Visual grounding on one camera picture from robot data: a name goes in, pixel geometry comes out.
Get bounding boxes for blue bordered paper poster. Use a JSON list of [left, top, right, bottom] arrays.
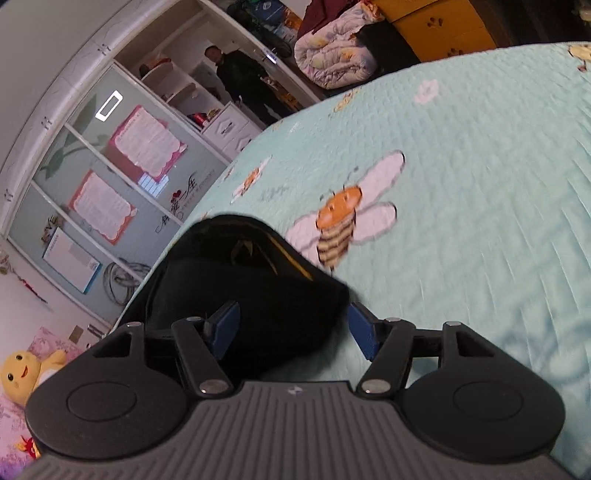
[[42, 228, 102, 295]]

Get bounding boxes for pink bordered paper poster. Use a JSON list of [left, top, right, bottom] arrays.
[[102, 105, 188, 184]]

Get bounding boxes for red plush toy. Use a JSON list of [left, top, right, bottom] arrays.
[[15, 436, 43, 461]]

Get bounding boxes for black pants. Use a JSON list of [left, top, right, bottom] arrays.
[[143, 213, 349, 384]]

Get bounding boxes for yellow wooden desk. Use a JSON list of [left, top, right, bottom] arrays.
[[372, 0, 499, 63]]

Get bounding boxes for yellow plush toy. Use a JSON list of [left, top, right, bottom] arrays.
[[0, 350, 68, 407]]

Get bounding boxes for orange bordered paper poster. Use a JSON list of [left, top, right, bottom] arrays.
[[68, 170, 138, 246]]

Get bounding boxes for white sliding door wardrobe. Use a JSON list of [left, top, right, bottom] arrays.
[[0, 0, 324, 326]]

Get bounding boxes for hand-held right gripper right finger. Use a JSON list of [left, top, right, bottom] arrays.
[[348, 302, 497, 400]]

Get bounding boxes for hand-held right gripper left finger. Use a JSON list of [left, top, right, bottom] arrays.
[[92, 300, 241, 398]]

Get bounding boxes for rolled floral quilt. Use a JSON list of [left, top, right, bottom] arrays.
[[294, 4, 386, 89]]

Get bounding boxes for bee print quilted bedspread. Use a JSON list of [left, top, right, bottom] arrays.
[[117, 41, 591, 480]]

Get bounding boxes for blue printed bag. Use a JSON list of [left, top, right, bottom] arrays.
[[249, 0, 286, 23]]

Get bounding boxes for white drawer cabinet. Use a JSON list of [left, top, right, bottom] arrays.
[[201, 102, 264, 162]]

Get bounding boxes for pink floral blanket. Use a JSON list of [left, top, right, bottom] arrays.
[[0, 327, 93, 462]]

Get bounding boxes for dark red blanket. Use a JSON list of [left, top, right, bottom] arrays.
[[302, 0, 370, 28]]

